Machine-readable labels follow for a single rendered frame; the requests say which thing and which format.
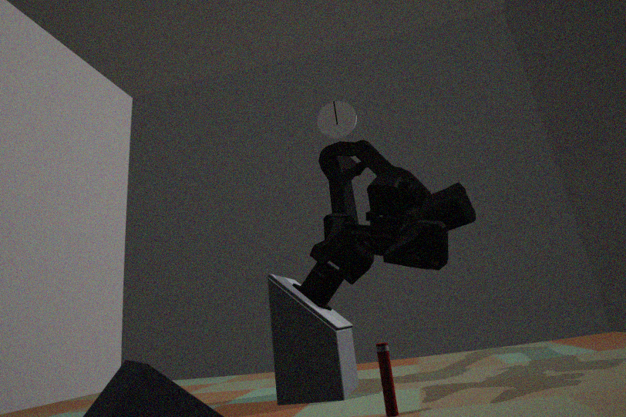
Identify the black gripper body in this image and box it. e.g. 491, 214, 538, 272
324, 214, 449, 271

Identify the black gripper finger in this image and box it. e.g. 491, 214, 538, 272
321, 217, 347, 258
383, 224, 432, 270

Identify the dark grey sloped panel with hole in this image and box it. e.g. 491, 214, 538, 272
83, 360, 223, 417

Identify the dark red peg with white band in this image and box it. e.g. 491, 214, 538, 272
376, 342, 399, 417

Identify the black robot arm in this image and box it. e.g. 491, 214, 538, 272
292, 140, 476, 310

